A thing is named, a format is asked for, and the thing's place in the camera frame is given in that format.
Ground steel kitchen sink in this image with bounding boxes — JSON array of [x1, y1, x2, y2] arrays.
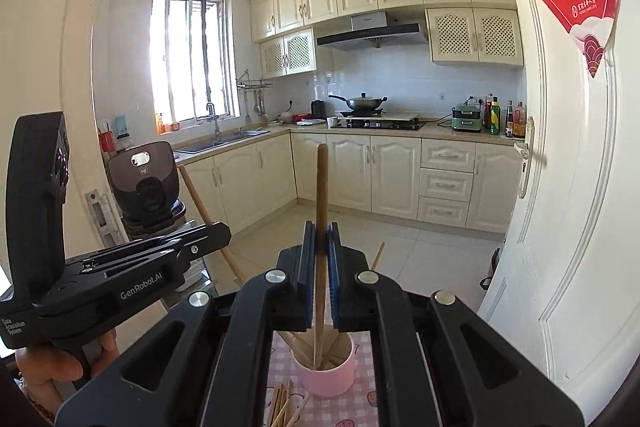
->
[[175, 129, 271, 154]]

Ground dark object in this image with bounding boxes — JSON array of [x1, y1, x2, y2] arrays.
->
[[480, 248, 502, 290]]

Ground white door handle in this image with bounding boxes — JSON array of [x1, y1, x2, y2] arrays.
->
[[515, 116, 535, 200]]

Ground wall utensil rail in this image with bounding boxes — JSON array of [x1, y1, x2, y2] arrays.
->
[[236, 69, 275, 90]]

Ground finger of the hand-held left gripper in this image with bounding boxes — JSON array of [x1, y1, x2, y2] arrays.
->
[[65, 222, 222, 270], [81, 222, 233, 280]]

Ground wide lattice door cabinet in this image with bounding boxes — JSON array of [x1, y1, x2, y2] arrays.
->
[[425, 7, 525, 68]]

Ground pile of wooden chopsticks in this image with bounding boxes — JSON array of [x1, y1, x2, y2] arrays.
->
[[266, 378, 312, 427]]

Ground gas stove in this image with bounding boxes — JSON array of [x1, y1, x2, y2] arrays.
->
[[336, 109, 427, 130]]

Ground pink checked tablecloth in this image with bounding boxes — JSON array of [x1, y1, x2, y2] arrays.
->
[[265, 329, 386, 427]]

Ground kitchen window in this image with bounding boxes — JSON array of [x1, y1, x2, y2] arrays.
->
[[150, 0, 238, 124]]

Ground range hood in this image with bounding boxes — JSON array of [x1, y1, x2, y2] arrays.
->
[[316, 11, 430, 52]]

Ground brown kitchen appliance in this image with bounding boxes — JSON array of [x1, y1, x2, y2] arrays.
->
[[106, 141, 187, 238]]

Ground person's left hand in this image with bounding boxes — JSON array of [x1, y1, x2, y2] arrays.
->
[[14, 328, 119, 424]]

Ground small lattice door cabinet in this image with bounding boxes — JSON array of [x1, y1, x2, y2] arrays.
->
[[259, 28, 318, 78]]

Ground wok with lid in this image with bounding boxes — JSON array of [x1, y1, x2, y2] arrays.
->
[[328, 93, 388, 112]]

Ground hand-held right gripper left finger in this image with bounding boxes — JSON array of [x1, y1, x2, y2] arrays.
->
[[55, 221, 318, 427]]

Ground pink cup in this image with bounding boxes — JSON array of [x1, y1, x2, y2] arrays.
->
[[289, 331, 357, 398]]

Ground chrome faucet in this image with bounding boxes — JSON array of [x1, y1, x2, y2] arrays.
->
[[206, 102, 223, 142]]

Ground white door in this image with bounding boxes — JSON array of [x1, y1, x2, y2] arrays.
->
[[475, 0, 640, 427]]

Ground green countertop appliance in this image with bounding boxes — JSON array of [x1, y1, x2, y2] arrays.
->
[[451, 104, 483, 132]]

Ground metal door strike plate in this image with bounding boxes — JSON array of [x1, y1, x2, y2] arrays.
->
[[85, 189, 128, 258]]

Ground cream cabinet drawer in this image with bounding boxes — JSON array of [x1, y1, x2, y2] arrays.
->
[[421, 139, 477, 174], [417, 196, 471, 228], [420, 168, 475, 204]]

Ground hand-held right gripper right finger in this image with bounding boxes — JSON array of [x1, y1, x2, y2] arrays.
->
[[327, 222, 585, 427]]

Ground cream base cabinets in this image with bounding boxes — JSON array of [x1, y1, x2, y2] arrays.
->
[[175, 131, 526, 238]]

